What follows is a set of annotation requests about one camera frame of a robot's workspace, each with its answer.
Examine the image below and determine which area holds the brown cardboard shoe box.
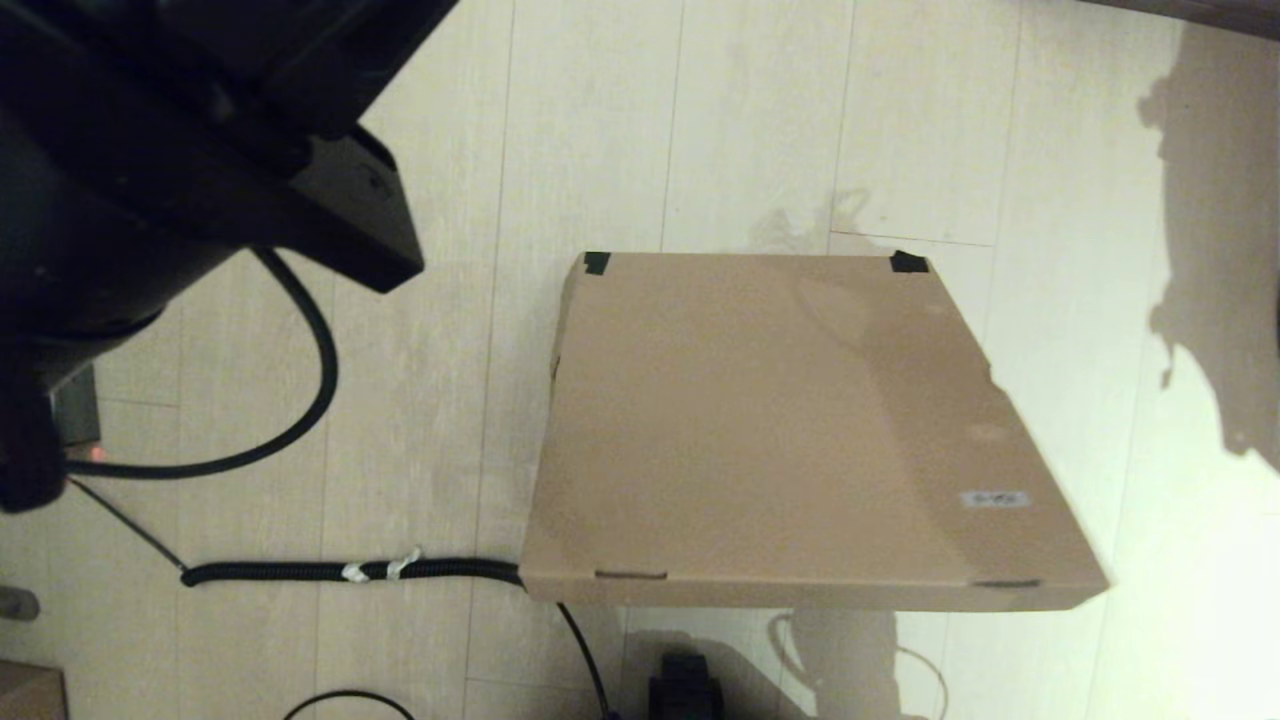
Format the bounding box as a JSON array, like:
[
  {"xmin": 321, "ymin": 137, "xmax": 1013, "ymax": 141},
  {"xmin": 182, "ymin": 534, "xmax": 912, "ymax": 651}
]
[{"xmin": 518, "ymin": 250, "xmax": 1111, "ymax": 613}]

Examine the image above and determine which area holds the brown cardboard piece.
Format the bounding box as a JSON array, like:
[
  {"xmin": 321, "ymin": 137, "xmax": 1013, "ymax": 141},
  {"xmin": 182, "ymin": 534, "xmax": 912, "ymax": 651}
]
[{"xmin": 0, "ymin": 660, "xmax": 69, "ymax": 720}]

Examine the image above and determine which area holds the grey metal power inverter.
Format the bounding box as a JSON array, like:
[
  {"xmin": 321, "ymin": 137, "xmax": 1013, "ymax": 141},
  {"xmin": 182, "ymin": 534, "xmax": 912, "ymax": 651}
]
[{"xmin": 50, "ymin": 365, "xmax": 103, "ymax": 451}]

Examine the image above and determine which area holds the dark wooden furniture edge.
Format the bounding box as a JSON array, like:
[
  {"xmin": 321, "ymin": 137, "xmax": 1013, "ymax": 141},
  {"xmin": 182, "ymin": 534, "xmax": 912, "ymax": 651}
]
[{"xmin": 1075, "ymin": 0, "xmax": 1280, "ymax": 41}]

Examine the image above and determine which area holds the black corrugated cable conduit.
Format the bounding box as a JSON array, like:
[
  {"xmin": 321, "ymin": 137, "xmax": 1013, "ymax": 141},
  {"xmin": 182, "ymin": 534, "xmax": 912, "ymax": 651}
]
[{"xmin": 182, "ymin": 556, "xmax": 621, "ymax": 720}]

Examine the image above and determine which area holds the thin black cable loop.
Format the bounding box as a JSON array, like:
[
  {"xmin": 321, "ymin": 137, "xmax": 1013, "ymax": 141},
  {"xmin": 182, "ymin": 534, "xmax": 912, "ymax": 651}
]
[{"xmin": 283, "ymin": 690, "xmax": 416, "ymax": 720}]

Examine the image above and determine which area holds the thin red black wire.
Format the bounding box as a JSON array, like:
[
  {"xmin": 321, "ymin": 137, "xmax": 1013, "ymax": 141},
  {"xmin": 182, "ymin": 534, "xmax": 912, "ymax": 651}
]
[{"xmin": 65, "ymin": 478, "xmax": 191, "ymax": 578}]

